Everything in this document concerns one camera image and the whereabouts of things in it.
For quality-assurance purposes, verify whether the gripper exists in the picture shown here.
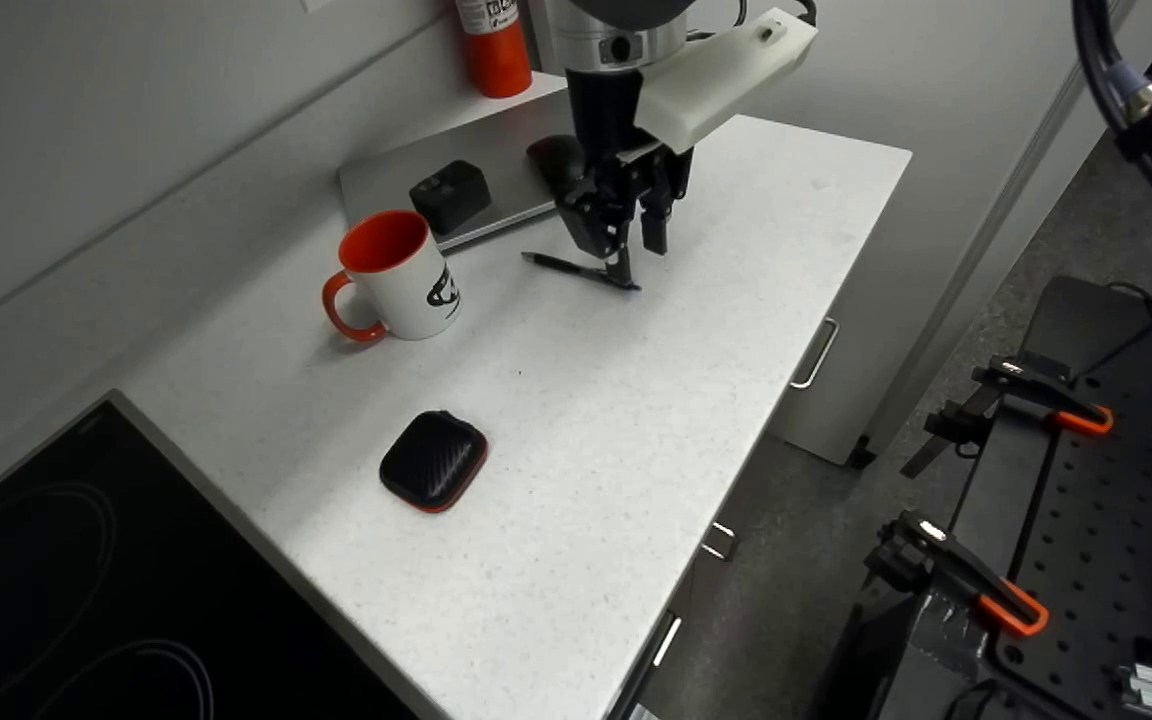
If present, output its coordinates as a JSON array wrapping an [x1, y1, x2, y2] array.
[[554, 68, 694, 292]]

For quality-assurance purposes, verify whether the black marker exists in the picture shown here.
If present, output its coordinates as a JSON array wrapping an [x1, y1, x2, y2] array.
[[522, 251, 643, 293]]

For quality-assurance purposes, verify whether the black computer mouse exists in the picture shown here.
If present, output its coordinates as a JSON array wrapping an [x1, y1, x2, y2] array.
[[525, 134, 589, 199]]

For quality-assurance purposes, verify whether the black power adapter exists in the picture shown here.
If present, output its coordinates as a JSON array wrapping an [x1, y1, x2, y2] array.
[[408, 159, 494, 238]]

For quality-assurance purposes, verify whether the red fire extinguisher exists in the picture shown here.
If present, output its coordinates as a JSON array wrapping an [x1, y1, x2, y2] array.
[[453, 0, 535, 100]]

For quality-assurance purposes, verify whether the white and orange mug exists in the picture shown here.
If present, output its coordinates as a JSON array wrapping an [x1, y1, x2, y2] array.
[[322, 209, 464, 345]]

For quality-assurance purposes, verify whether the silver laptop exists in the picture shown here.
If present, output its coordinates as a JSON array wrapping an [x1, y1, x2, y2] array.
[[337, 88, 582, 253]]

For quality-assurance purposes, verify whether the white cabinet door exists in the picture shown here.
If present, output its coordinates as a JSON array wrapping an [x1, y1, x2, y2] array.
[[768, 155, 914, 468]]

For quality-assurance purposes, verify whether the black case with red trim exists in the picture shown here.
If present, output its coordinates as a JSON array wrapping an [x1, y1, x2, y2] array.
[[379, 409, 490, 515]]

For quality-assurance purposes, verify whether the black and orange clamp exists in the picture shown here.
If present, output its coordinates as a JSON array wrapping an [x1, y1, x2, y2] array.
[[900, 354, 1116, 480], [863, 509, 1051, 640]]

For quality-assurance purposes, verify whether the black cooktop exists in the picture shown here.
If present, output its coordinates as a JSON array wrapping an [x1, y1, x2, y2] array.
[[0, 393, 422, 720]]

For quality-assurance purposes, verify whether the cabinet door handle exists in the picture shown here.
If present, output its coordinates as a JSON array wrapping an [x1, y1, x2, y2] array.
[[789, 316, 841, 391]]

